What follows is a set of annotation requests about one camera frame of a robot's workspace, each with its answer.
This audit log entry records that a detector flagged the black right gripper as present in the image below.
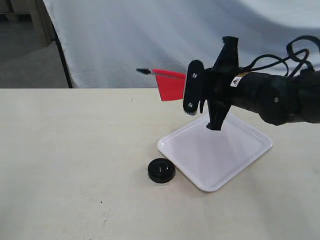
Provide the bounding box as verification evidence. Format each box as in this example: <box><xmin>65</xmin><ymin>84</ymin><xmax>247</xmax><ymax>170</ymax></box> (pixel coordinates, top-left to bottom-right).
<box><xmin>182</xmin><ymin>36</ymin><xmax>247</xmax><ymax>131</ymax></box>

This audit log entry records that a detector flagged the red flag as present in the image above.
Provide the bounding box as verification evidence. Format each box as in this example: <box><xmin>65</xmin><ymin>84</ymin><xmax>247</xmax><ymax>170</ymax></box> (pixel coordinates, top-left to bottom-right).
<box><xmin>136</xmin><ymin>68</ymin><xmax>186</xmax><ymax>102</ymax></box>

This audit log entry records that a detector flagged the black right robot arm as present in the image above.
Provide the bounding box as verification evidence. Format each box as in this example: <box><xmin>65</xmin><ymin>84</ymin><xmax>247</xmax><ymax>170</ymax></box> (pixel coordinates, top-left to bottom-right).
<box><xmin>200</xmin><ymin>35</ymin><xmax>320</xmax><ymax>131</ymax></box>

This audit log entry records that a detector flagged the black round flag base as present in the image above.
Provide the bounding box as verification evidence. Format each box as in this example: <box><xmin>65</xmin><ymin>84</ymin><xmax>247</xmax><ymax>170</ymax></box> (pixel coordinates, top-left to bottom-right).
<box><xmin>147</xmin><ymin>158</ymin><xmax>176</xmax><ymax>184</ymax></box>

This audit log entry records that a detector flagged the white plastic tray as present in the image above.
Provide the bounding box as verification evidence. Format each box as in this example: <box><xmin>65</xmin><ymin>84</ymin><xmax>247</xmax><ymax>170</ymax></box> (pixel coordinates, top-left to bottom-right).
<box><xmin>157</xmin><ymin>113</ymin><xmax>273</xmax><ymax>192</ymax></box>

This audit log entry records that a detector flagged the white fabric backdrop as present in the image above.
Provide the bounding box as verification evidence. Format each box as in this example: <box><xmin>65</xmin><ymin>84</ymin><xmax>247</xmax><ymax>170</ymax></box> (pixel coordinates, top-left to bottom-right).
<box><xmin>44</xmin><ymin>0</ymin><xmax>320</xmax><ymax>88</ymax></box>

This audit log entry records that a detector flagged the black backdrop stand pole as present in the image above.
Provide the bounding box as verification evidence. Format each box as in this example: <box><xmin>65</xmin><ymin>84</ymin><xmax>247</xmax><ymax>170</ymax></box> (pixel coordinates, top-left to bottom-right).
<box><xmin>52</xmin><ymin>24</ymin><xmax>73</xmax><ymax>89</ymax></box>

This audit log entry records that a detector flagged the wooden furniture in background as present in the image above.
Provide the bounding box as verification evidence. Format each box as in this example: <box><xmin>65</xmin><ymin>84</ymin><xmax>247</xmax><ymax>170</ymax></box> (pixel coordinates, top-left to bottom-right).
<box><xmin>0</xmin><ymin>0</ymin><xmax>55</xmax><ymax>47</ymax></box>

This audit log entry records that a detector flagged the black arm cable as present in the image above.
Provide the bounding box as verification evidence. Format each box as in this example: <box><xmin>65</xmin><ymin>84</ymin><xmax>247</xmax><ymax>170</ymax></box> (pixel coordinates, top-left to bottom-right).
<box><xmin>239</xmin><ymin>35</ymin><xmax>320</xmax><ymax>79</ymax></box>

